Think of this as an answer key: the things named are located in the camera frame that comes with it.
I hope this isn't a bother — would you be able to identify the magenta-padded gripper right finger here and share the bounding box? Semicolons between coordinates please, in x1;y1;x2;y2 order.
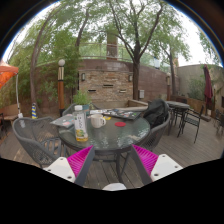
129;144;184;186

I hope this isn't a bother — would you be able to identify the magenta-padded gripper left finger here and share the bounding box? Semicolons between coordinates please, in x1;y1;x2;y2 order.
43;145;96;187

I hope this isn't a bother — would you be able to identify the clear white-capped drink bottle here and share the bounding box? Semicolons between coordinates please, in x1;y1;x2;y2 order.
73;104;89;143

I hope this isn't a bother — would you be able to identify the grey metal mesh chair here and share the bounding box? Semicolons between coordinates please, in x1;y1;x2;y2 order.
12;116;68;168
61;102;101;118
139;99;172;153

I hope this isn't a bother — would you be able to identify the grey laptop with stickers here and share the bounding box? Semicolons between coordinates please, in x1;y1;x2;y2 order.
49;113;76;129

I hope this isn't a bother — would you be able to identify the black jacket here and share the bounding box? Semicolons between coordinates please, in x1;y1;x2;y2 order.
143;99;169;129

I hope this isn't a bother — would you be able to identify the white ceramic mug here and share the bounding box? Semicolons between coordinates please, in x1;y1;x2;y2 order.
89;113;108;129

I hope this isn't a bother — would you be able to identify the black metal patio chair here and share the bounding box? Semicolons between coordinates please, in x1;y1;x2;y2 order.
176;104;205;144

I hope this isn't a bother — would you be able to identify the yellow blue striped bollard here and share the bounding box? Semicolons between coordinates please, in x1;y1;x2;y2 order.
31;102;38;120

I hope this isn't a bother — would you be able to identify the dark laptop with stickers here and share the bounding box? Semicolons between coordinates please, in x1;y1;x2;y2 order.
103;108;143;121

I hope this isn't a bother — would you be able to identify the round dark patio table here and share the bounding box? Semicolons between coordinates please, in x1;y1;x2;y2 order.
165;100;191;136

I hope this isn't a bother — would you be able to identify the white stickered flat board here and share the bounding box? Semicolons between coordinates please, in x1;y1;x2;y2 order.
89;109;108;115

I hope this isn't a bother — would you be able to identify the green potted plant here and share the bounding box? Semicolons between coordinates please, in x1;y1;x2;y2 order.
71;90;93;111

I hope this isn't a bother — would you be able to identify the tall dark-trunk tree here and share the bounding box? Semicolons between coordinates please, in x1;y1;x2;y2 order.
99;0;168;101

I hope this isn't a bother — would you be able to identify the closed maroon patio umbrella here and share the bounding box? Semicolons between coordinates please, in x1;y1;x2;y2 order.
203;64;214;108

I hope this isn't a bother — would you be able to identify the leaning slim-trunk tree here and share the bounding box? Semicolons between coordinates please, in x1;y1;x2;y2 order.
9;0;84;118

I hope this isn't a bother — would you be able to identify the orange canopy tent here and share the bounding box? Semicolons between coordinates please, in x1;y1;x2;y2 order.
0;59;20;91

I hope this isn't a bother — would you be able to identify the wooden globe lamp post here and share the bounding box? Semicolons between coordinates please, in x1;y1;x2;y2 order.
57;58;66;116

